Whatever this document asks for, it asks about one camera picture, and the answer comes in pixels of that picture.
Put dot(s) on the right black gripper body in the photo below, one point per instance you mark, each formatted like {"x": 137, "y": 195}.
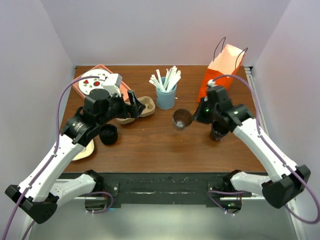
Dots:
{"x": 209, "y": 112}

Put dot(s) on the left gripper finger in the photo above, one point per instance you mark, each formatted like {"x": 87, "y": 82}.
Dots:
{"x": 129, "y": 111}
{"x": 134, "y": 101}

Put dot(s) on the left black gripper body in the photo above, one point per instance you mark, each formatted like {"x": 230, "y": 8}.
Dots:
{"x": 115, "y": 106}

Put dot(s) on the black coffee cup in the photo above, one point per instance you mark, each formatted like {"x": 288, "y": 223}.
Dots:
{"x": 182, "y": 118}
{"x": 218, "y": 131}

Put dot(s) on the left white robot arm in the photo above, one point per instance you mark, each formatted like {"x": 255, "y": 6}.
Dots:
{"x": 36, "y": 195}

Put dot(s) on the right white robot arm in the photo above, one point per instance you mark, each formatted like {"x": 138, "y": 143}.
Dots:
{"x": 281, "y": 184}

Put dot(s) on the cardboard cup carrier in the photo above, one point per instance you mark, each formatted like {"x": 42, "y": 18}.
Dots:
{"x": 149, "y": 109}

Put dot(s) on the stack of black lids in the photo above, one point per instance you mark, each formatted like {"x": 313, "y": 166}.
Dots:
{"x": 108, "y": 134}

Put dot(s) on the blue straw holder cup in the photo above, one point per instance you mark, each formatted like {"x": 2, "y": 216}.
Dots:
{"x": 166, "y": 100}

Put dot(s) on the watermelon pattern plate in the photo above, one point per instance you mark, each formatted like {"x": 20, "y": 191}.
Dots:
{"x": 91, "y": 81}

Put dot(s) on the white wrapped straws bundle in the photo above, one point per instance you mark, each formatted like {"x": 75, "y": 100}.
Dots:
{"x": 167, "y": 82}

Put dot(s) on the cream panda plate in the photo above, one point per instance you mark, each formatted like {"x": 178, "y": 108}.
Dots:
{"x": 86, "y": 152}

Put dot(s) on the orange paper bag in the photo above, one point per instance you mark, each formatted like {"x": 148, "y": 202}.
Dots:
{"x": 227, "y": 60}

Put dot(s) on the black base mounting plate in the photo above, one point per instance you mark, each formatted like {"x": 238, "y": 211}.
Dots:
{"x": 164, "y": 188}

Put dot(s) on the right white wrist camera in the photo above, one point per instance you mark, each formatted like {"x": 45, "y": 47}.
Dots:
{"x": 211, "y": 83}

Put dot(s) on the aluminium frame rail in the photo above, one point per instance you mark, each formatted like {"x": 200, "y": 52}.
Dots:
{"x": 252, "y": 84}

